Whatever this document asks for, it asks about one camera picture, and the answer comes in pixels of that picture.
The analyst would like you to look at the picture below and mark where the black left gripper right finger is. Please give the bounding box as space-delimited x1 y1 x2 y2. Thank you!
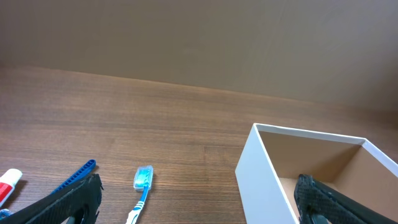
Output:
294 174 397 224

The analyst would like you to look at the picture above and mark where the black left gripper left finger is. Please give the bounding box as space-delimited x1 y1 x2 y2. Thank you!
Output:
0 173 104 224

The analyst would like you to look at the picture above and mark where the white cardboard box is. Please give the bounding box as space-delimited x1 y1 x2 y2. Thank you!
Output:
235 123 397 223

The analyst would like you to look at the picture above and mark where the blue white toothbrush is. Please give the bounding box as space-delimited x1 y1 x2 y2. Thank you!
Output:
126 166 154 224

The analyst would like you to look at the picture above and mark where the red white toothpaste tube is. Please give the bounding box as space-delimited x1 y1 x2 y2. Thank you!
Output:
0 169 22 206

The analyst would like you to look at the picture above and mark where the blue disposable razor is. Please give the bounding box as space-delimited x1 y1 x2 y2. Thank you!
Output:
0 159 97 218

